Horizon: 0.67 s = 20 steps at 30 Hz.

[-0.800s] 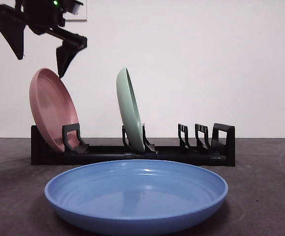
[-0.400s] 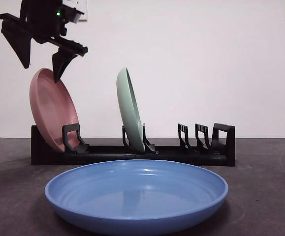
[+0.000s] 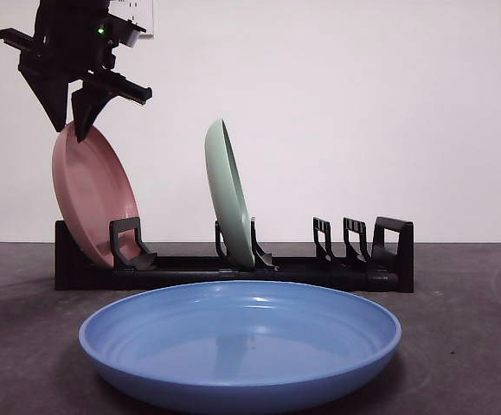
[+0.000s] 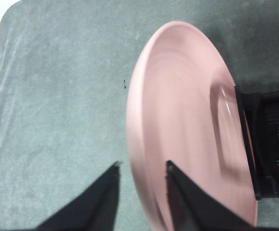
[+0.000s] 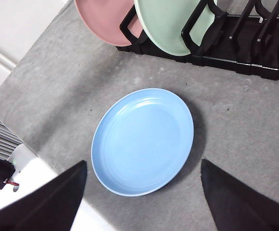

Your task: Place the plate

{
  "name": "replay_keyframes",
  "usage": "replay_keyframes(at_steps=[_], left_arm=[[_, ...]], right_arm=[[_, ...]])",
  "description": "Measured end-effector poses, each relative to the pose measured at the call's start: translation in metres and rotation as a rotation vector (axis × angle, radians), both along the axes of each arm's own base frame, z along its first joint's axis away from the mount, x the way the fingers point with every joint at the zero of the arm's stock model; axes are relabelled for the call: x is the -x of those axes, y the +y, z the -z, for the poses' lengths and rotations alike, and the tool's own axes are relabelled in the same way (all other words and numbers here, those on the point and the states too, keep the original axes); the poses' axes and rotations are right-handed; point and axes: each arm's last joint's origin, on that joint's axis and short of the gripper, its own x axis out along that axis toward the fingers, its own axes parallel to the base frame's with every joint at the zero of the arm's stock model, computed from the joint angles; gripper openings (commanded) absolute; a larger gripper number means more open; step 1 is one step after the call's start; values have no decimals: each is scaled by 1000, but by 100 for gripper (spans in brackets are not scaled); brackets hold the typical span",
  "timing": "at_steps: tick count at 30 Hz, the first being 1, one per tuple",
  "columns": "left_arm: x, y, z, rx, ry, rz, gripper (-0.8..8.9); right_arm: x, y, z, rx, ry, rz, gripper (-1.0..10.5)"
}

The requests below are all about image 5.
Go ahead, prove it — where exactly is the black plastic plate rack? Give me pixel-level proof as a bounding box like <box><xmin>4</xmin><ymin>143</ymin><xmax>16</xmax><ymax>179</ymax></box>
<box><xmin>116</xmin><ymin>0</ymin><xmax>279</xmax><ymax>85</ymax></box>

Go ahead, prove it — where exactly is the blue round plate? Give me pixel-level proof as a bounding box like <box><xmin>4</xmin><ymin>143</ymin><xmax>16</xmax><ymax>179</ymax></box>
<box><xmin>91</xmin><ymin>87</ymin><xmax>195</xmax><ymax>197</ymax></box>

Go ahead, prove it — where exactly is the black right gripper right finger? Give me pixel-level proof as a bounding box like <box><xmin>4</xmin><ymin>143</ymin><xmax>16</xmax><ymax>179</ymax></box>
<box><xmin>200</xmin><ymin>158</ymin><xmax>279</xmax><ymax>231</ymax></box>

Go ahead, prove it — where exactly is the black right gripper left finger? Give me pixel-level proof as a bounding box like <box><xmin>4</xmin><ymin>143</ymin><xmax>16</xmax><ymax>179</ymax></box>
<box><xmin>0</xmin><ymin>159</ymin><xmax>88</xmax><ymax>231</ymax></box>

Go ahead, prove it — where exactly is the pink round plate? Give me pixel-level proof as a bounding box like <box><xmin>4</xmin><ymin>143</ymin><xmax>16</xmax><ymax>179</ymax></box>
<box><xmin>74</xmin><ymin>0</ymin><xmax>145</xmax><ymax>47</ymax></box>

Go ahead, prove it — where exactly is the green round plate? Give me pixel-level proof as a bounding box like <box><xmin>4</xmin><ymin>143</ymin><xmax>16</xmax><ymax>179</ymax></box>
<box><xmin>133</xmin><ymin>0</ymin><xmax>218</xmax><ymax>57</ymax></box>

